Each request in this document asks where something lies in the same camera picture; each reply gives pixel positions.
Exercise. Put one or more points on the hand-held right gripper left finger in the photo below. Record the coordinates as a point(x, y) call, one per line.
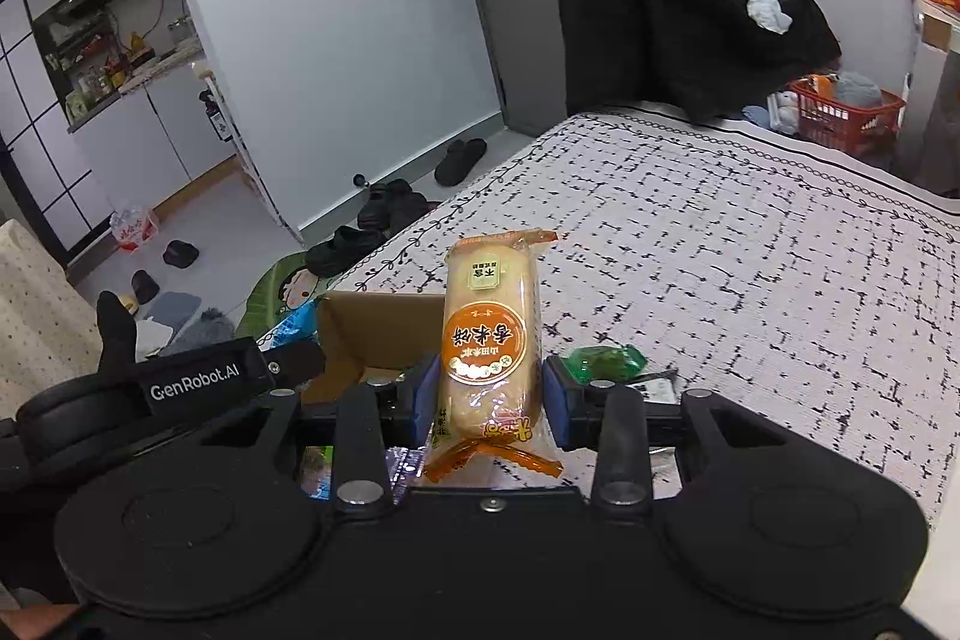
point(427, 396)

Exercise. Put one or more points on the green cartoon print bag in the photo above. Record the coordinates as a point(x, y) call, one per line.
point(281, 287)

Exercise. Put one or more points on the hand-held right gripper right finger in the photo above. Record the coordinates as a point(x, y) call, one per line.
point(555, 400)

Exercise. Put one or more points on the black spray bottle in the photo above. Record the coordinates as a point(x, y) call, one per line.
point(216, 115)

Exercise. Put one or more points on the black slippers pair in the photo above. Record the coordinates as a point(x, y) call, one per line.
point(461, 156)

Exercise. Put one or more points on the white black patterned bedspread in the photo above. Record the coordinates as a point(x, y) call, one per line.
point(712, 250)

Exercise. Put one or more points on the grey blue floor mat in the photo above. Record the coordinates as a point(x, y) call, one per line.
point(176, 308)

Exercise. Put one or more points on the blue snack packet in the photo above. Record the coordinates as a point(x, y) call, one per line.
point(296, 325)

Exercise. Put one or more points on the black slipper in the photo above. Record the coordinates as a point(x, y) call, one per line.
point(145, 286)
point(180, 252)

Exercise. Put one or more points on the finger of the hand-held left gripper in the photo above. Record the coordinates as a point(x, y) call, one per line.
point(296, 362)

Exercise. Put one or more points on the white crumpled cloth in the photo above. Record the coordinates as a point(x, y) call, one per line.
point(765, 6)

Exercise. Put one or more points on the brown cardboard box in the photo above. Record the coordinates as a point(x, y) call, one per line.
point(352, 325)

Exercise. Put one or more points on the red white plastic bag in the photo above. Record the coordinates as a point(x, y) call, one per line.
point(135, 227)

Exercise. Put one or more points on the cream dotted cushion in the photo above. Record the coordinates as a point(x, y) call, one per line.
point(37, 310)

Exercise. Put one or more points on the black framed sliding door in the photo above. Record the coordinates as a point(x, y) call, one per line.
point(37, 145)

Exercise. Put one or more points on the green candy packet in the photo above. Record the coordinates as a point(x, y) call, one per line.
point(600, 361)

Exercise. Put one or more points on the grey fuzzy cloth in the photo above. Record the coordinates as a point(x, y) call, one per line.
point(206, 331)

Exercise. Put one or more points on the white snack packet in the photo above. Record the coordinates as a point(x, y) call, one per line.
point(654, 392)

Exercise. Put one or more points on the red plastic basket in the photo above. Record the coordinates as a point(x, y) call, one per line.
point(847, 123)

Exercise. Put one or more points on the black shoes pair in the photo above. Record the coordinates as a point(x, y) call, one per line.
point(345, 248)
point(394, 205)

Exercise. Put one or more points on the white bed sheet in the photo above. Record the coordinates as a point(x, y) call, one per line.
point(937, 400)

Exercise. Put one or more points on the white cabinet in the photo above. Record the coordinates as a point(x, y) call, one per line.
point(172, 130)

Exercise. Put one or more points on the orange rice cracker packet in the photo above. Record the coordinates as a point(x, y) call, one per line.
point(487, 340)

